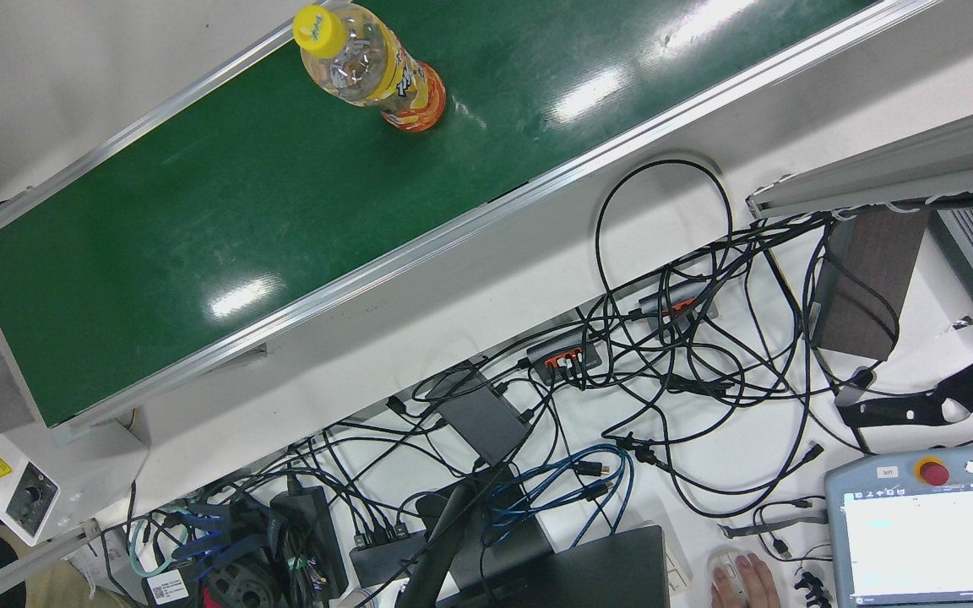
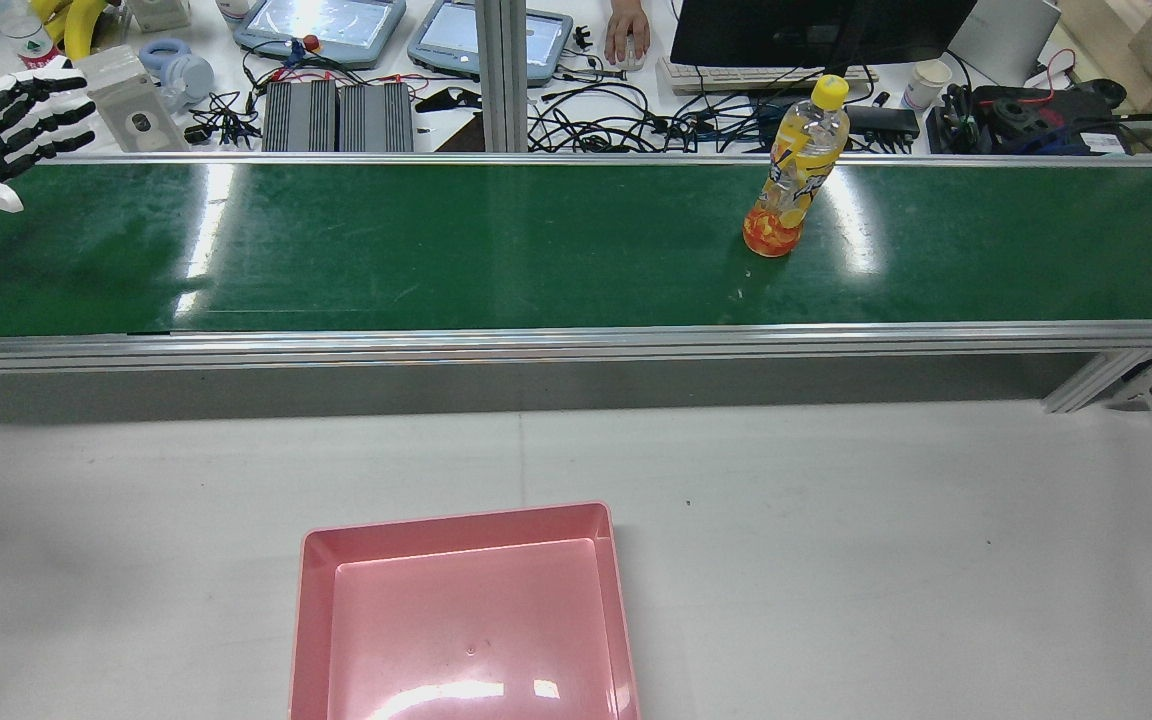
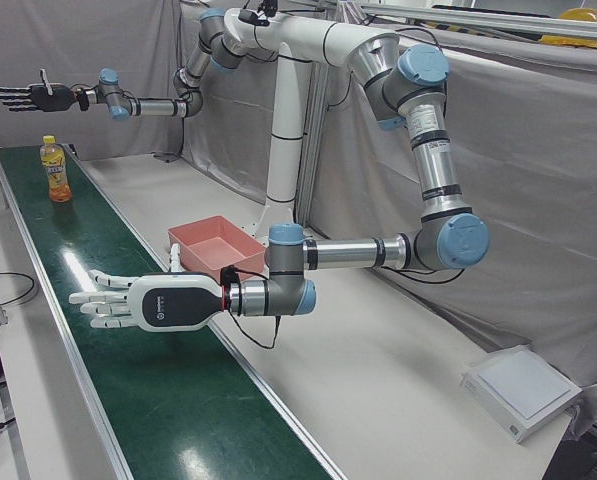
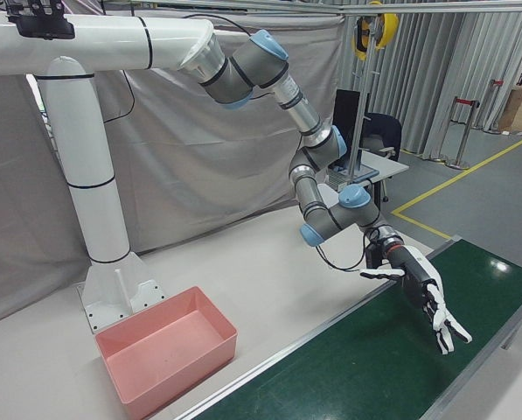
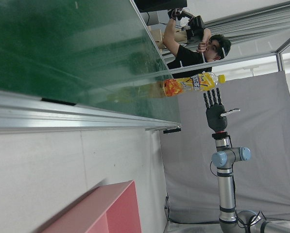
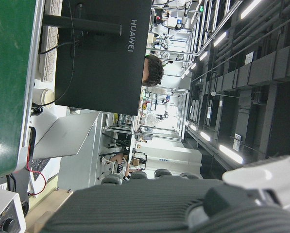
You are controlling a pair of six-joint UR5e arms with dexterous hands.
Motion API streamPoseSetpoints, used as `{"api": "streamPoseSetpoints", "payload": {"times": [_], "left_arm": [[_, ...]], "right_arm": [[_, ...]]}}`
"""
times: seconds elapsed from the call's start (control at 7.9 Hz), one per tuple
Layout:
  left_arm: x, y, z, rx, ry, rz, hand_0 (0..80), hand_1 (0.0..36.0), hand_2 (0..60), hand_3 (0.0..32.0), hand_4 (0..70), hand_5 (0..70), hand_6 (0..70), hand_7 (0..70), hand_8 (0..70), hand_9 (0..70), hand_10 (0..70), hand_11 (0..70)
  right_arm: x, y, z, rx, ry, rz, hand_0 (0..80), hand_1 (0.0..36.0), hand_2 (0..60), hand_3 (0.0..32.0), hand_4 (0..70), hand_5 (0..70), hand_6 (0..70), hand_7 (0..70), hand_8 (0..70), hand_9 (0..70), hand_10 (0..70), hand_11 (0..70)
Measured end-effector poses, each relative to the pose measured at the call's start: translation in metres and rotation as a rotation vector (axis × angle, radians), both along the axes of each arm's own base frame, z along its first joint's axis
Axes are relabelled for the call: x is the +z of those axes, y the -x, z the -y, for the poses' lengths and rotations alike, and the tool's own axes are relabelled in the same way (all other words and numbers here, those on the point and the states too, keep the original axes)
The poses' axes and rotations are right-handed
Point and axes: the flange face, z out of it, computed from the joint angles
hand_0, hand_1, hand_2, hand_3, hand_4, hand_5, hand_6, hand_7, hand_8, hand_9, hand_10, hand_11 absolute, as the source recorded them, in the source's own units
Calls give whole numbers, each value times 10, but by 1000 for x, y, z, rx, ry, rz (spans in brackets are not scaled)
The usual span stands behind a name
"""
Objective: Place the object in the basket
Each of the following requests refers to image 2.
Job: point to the grey finned power box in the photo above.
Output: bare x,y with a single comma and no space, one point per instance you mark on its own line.
301,118
376,118

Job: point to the white computer mouse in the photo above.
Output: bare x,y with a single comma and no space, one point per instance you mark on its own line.
632,62

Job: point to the black rectangular hub box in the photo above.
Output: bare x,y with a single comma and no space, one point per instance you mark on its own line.
881,122

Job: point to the black Huawei monitor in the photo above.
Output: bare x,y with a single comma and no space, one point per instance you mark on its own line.
816,30

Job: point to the small white box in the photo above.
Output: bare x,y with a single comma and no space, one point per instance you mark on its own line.
158,14

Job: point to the clear water bottle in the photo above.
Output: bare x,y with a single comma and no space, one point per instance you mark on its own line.
26,35

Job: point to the silver laptop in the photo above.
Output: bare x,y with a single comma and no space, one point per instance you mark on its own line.
1006,40

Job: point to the aluminium frame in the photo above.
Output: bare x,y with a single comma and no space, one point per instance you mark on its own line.
502,70

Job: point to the grey blue teach pendant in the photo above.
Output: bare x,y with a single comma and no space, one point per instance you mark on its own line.
456,40
326,28

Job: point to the black flat bracket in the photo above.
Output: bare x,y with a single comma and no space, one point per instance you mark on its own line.
446,100

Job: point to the yellow curved object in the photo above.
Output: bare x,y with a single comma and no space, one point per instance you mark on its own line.
81,25

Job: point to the white paper cup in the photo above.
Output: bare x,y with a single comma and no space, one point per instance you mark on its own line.
924,85

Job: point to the black round mechanical part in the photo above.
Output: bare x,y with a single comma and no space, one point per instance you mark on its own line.
1036,115

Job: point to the pink plastic basket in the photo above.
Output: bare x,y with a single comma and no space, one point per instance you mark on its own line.
466,620

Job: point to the white keyboard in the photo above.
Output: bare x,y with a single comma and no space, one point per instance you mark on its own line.
736,76

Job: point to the seated person dark hair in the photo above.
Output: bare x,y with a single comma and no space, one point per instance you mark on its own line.
628,25

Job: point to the green conveyor belt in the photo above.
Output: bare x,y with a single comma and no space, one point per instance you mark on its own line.
436,250

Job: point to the pale blue headphones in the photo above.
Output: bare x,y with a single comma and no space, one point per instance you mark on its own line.
181,68

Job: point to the silver metal bracket plate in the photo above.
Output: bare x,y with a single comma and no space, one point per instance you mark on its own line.
131,105

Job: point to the orange juice bottle yellow cap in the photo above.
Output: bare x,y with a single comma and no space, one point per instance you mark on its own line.
801,160

